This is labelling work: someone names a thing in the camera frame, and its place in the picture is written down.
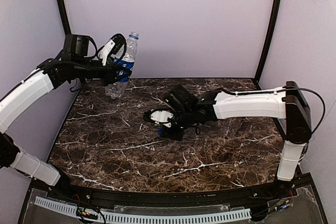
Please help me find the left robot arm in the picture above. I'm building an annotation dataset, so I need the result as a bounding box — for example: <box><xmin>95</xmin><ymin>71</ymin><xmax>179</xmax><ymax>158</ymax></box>
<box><xmin>1</xmin><ymin>34</ymin><xmax>132</xmax><ymax>187</ymax></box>

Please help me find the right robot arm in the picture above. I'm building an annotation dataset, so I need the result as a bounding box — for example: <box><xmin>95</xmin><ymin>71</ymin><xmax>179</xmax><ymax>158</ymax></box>
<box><xmin>150</xmin><ymin>81</ymin><xmax>317</xmax><ymax>182</ymax></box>

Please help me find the white slotted cable duct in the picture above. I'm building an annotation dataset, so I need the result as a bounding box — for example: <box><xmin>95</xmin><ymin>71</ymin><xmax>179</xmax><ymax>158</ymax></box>
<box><xmin>34</xmin><ymin>196</ymin><xmax>251</xmax><ymax>224</ymax></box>

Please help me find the blue cap pepsi bottle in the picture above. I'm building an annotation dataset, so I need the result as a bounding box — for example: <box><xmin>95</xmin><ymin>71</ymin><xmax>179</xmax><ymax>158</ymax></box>
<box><xmin>105</xmin><ymin>31</ymin><xmax>139</xmax><ymax>99</ymax></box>

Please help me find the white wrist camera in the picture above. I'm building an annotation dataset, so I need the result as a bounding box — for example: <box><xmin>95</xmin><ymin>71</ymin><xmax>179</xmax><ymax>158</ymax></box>
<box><xmin>143</xmin><ymin>109</ymin><xmax>174</xmax><ymax>124</ymax></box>
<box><xmin>97</xmin><ymin>34</ymin><xmax>126</xmax><ymax>66</ymax></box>

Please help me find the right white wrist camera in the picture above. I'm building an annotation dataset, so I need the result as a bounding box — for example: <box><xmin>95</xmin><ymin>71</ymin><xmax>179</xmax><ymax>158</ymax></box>
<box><xmin>143</xmin><ymin>109</ymin><xmax>174</xmax><ymax>124</ymax></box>

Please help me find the black frame post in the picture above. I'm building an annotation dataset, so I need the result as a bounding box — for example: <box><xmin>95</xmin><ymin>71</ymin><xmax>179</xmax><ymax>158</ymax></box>
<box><xmin>51</xmin><ymin>0</ymin><xmax>87</xmax><ymax>86</ymax></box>
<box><xmin>253</xmin><ymin>0</ymin><xmax>281</xmax><ymax>89</ymax></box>

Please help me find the left black frame post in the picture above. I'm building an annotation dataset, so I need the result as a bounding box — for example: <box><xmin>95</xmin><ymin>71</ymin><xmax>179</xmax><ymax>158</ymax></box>
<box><xmin>51</xmin><ymin>0</ymin><xmax>87</xmax><ymax>86</ymax></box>

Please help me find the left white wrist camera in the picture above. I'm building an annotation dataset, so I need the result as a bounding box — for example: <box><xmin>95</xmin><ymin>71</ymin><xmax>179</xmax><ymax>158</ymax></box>
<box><xmin>97</xmin><ymin>34</ymin><xmax>126</xmax><ymax>66</ymax></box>

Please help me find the black front frame rail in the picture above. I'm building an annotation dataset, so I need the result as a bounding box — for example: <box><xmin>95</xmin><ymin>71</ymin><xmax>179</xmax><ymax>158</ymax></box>
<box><xmin>31</xmin><ymin>174</ymin><xmax>313</xmax><ymax>209</ymax></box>

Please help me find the right black frame post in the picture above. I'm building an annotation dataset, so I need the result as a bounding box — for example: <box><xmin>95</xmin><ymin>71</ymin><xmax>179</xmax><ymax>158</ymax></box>
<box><xmin>253</xmin><ymin>0</ymin><xmax>281</xmax><ymax>89</ymax></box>

